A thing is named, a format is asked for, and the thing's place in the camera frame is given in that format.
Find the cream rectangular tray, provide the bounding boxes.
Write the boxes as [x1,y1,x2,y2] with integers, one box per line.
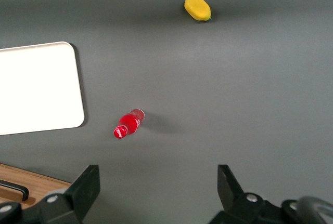
[0,41,86,136]

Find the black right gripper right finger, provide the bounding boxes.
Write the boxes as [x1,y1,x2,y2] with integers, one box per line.
[210,164,285,224]

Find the wooden two-drawer cabinet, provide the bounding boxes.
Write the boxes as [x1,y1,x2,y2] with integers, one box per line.
[0,162,73,210]

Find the small red bottle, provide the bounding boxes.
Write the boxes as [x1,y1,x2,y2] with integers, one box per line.
[113,108,146,140]

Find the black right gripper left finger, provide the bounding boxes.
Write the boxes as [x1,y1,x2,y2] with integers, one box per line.
[33,164,101,224]

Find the short black drawer handle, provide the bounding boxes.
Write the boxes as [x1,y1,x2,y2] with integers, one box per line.
[0,179,30,202]

